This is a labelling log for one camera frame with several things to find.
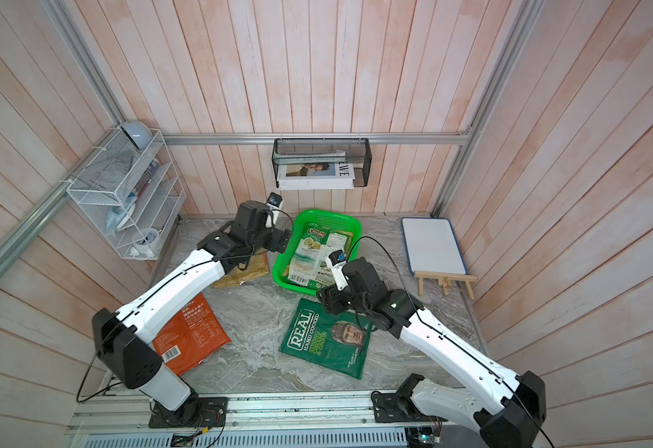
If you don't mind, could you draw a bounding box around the gold chip bag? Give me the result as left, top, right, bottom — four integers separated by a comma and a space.
211, 253, 270, 289

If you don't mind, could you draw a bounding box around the dark green REAL chip bag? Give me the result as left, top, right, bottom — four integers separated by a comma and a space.
280, 299, 371, 380

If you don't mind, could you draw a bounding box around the light green white chip bag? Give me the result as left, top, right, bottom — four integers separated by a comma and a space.
287, 223, 352, 291

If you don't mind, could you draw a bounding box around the red chip bag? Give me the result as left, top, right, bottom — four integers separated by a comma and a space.
152, 294, 231, 375

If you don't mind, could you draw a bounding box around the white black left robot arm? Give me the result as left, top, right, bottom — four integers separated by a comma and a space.
91, 193, 292, 427

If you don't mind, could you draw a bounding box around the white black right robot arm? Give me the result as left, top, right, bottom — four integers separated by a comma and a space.
316, 250, 551, 447

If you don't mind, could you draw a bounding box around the green plastic basket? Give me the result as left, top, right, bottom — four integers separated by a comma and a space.
272, 209, 362, 296

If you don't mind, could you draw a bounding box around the white LOEWE book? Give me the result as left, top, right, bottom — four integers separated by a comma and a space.
276, 151, 356, 190

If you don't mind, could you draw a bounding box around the small wooden easel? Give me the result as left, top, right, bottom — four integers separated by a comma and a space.
413, 271, 479, 301

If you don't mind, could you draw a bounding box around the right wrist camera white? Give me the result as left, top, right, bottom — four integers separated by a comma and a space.
326, 249, 348, 291

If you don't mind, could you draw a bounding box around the black mesh wall shelf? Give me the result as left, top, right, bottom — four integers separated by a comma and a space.
272, 138, 372, 190

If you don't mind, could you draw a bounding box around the white board blue frame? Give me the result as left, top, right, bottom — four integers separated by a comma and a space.
401, 218, 468, 274

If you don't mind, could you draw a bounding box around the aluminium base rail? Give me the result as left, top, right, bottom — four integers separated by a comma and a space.
62, 388, 473, 448

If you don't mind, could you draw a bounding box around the white wire wall rack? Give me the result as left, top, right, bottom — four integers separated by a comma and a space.
67, 125, 187, 261

